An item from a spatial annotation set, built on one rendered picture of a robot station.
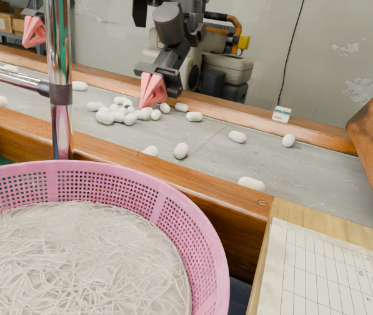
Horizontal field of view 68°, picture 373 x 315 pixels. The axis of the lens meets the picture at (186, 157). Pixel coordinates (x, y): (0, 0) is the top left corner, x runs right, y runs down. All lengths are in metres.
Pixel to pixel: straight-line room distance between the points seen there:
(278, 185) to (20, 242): 0.32
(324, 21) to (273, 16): 0.38
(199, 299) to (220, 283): 0.03
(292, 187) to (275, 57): 2.16
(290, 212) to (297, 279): 0.09
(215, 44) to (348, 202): 1.17
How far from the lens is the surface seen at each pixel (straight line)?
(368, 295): 0.25
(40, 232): 0.31
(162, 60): 0.64
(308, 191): 0.43
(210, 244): 0.25
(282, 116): 0.65
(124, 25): 3.12
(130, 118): 0.53
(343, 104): 2.55
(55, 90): 0.33
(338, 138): 0.65
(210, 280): 0.24
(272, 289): 0.21
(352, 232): 0.31
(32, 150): 0.43
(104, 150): 0.37
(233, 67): 1.41
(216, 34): 1.48
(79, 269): 0.27
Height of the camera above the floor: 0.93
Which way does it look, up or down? 25 degrees down
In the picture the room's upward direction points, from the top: 10 degrees clockwise
